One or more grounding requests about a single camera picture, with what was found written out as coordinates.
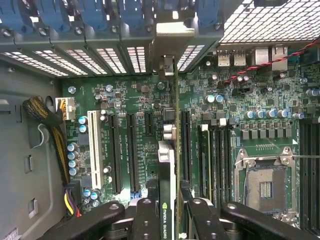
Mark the short black expansion slot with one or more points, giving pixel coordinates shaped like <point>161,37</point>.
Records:
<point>149,123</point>

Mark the white expansion slot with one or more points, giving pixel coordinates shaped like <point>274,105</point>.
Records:
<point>95,150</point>

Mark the silver USB port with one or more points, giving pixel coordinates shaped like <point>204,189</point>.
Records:
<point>223,58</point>
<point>240,58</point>

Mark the metal socket cover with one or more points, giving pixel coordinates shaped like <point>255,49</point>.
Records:
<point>287,216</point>

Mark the perforated metal slot cover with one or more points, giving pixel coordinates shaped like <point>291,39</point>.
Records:
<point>87,62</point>
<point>191,58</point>
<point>30,62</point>
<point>62,62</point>
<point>112,60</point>
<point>136,60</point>

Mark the RAM slot black clips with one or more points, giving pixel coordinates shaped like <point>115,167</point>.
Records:
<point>304,175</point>
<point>229,162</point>
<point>215,162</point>
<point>318,175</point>

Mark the silver rear port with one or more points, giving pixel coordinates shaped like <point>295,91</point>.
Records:
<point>261,56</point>

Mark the black open PC case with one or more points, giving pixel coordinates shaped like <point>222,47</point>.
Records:
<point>62,43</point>

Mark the long black expansion slot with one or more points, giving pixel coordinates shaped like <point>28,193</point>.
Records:
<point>115,155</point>
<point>186,147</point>
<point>133,155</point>

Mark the silver ethernet port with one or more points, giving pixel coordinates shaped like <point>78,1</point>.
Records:
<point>279,58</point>

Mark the thin locking lever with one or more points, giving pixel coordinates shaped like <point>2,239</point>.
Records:
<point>307,157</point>

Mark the RAM slot white clips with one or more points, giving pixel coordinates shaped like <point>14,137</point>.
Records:
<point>311,175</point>
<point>222,162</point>

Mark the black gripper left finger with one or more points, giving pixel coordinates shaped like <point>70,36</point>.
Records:
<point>147,220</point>

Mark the blue slot retaining clip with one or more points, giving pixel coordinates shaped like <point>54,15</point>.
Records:
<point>96,13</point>
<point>131,15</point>
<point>15,15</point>
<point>55,15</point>
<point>208,13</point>

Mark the green motherboard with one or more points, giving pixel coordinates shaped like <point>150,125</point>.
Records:
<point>262,105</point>

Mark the CPU socket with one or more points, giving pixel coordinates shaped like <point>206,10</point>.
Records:
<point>265,187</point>

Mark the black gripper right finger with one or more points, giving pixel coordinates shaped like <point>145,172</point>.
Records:
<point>205,220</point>

